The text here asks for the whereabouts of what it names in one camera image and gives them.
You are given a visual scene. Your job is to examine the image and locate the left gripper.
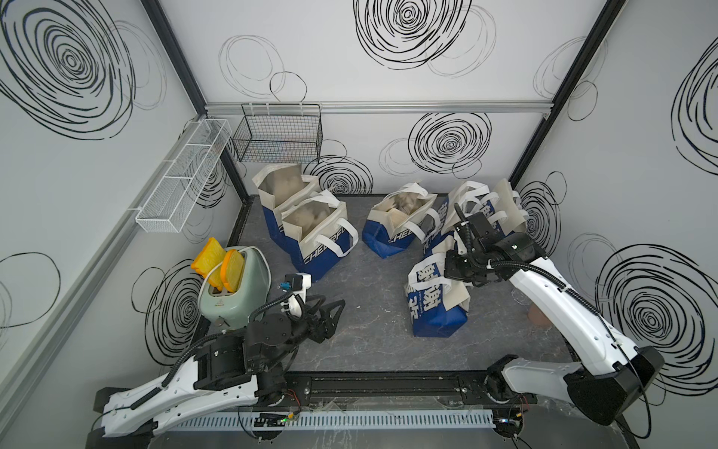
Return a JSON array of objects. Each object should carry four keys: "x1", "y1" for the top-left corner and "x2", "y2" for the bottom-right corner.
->
[{"x1": 260, "y1": 294, "x2": 345, "y2": 374}]

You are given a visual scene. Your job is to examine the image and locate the blue beige takeout bag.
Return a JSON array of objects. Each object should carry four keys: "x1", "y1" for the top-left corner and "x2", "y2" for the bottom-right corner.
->
[
  {"x1": 470, "y1": 179, "x2": 529, "y2": 237},
  {"x1": 405, "y1": 253, "x2": 470, "y2": 338},
  {"x1": 282, "y1": 190, "x2": 359, "y2": 282},
  {"x1": 362, "y1": 183, "x2": 441, "y2": 258},
  {"x1": 252, "y1": 164, "x2": 320, "y2": 251},
  {"x1": 423, "y1": 181, "x2": 490, "y2": 257}
]

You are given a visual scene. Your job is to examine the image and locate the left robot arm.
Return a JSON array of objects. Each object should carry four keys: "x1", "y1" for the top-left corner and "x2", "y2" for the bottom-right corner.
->
[{"x1": 85, "y1": 293, "x2": 346, "y2": 448}]

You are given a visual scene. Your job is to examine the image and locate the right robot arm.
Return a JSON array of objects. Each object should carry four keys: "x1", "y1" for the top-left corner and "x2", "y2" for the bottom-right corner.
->
[{"x1": 445, "y1": 213, "x2": 664, "y2": 426}]

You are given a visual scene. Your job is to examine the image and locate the pink plastic cup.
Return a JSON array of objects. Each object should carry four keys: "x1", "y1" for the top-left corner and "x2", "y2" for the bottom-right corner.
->
[{"x1": 527, "y1": 305, "x2": 553, "y2": 329}]

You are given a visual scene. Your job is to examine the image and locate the mint green toaster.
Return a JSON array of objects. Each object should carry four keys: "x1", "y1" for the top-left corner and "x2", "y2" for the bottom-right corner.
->
[{"x1": 198, "y1": 246, "x2": 271, "y2": 329}]

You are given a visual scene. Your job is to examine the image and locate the front yellow toast slice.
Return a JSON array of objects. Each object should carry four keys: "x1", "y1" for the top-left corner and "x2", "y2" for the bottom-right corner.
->
[{"x1": 220, "y1": 249, "x2": 245, "y2": 293}]

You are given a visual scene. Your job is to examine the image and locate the yellow toast slice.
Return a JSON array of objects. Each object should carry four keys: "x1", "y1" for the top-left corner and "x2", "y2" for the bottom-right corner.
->
[
  {"x1": 220, "y1": 249, "x2": 245, "y2": 293},
  {"x1": 191, "y1": 238, "x2": 226, "y2": 278}
]

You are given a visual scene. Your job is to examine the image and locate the rear yellow toast slice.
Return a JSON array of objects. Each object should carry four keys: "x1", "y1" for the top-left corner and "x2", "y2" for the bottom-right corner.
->
[{"x1": 191, "y1": 238, "x2": 226, "y2": 278}]

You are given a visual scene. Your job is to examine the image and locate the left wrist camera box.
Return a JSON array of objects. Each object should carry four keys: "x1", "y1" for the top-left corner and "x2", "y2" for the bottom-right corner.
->
[{"x1": 280, "y1": 273, "x2": 312, "y2": 318}]

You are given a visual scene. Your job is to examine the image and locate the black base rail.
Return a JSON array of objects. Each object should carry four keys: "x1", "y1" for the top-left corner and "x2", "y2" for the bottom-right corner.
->
[{"x1": 162, "y1": 369, "x2": 610, "y2": 408}]

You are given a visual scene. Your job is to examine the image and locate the slotted grey cable duct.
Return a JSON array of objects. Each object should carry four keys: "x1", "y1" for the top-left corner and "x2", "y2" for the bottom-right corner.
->
[{"x1": 172, "y1": 410, "x2": 495, "y2": 432}]

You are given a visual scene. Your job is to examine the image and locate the black wire basket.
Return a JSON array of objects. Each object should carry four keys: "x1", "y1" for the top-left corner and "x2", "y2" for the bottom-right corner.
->
[{"x1": 232, "y1": 103, "x2": 323, "y2": 164}]

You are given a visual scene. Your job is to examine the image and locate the white wire mesh shelf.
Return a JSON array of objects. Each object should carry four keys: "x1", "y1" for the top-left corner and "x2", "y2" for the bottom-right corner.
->
[{"x1": 136, "y1": 118, "x2": 231, "y2": 233}]

